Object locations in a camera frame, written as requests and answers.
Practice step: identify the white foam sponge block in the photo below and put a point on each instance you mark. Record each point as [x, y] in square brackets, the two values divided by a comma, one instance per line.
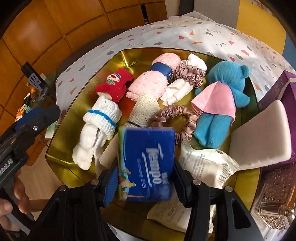
[264, 140]

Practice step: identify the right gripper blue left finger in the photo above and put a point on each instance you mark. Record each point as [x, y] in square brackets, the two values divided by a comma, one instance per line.
[110, 183]

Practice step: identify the blue tempo tissue pack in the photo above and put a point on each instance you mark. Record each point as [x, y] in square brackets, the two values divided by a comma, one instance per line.
[145, 162]

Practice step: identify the green white paper packets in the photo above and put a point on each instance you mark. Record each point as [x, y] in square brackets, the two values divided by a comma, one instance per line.
[51, 130]

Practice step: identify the white socks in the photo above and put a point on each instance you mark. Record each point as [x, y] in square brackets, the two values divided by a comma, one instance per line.
[179, 88]

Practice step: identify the patterned white tablecloth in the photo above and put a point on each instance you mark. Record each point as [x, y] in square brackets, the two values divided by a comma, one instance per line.
[191, 32]

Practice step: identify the grey yellow blue sofa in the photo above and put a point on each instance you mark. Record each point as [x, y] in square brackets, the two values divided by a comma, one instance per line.
[252, 18]

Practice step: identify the gold metal tray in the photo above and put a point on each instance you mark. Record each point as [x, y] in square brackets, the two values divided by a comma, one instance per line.
[131, 217]

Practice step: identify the white printed wipes packet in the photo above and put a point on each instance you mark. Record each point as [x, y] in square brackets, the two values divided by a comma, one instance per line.
[171, 213]

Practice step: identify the ornate silver tissue box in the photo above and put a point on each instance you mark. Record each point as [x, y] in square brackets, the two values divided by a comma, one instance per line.
[274, 205]

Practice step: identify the pink cloth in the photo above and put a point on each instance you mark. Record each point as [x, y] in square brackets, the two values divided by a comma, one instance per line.
[216, 98]

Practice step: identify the white wet wipes packet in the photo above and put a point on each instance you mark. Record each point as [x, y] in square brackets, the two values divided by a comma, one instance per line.
[212, 166]

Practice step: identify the pink towel blue band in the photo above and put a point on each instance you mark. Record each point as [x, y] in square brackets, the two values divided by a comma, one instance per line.
[154, 81]

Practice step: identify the red knitted sock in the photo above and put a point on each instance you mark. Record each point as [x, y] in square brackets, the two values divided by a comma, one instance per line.
[115, 84]

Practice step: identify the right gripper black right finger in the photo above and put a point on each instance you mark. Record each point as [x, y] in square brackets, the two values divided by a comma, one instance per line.
[182, 182]

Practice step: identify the white sock blue stripe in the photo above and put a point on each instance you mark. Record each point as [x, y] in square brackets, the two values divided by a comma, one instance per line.
[100, 124]

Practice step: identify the purple tissue box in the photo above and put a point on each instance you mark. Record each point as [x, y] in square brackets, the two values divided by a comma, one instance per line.
[284, 91]

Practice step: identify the cream knitted cloth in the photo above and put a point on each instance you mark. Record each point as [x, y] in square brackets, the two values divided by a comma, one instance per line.
[140, 117]

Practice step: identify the left hand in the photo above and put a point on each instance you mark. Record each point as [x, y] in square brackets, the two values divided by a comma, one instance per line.
[21, 200]

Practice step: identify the mauve satin scrunchie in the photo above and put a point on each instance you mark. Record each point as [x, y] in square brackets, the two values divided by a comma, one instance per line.
[180, 117]
[189, 73]

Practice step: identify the blue plush bear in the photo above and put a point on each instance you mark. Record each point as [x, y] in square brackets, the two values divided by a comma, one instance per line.
[212, 129]

